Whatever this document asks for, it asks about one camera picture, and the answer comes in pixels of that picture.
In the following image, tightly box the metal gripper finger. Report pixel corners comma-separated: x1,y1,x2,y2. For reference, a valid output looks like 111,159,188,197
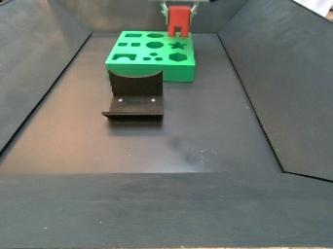
161,2,168,19

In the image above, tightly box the green-taped gripper finger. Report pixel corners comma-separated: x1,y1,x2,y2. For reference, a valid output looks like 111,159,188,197
189,3,197,16

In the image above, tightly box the red two-pronged peg block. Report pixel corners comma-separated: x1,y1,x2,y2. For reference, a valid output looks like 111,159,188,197
167,6,191,38

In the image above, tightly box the green shape-sorting board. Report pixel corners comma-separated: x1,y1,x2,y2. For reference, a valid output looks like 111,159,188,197
105,31,195,83

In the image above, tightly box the black curved holder stand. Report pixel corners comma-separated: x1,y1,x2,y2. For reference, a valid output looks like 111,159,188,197
103,70,164,119

